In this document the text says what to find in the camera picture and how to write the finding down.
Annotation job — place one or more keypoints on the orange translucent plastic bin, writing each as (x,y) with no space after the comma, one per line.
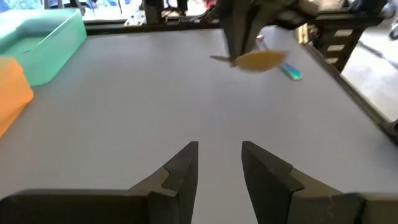
(12,93)

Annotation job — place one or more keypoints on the iridescent rainbow spoon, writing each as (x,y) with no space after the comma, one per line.
(292,73)

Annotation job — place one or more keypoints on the gold metal spoon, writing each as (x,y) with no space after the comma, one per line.
(261,60)

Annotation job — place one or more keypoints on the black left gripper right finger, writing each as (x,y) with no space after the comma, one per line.
(270,193)

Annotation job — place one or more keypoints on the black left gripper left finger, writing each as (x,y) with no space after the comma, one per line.
(93,208)

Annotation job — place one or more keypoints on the teal translucent plastic bin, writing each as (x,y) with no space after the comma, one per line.
(46,49)

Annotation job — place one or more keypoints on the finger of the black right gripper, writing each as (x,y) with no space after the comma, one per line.
(234,28)
(261,15)

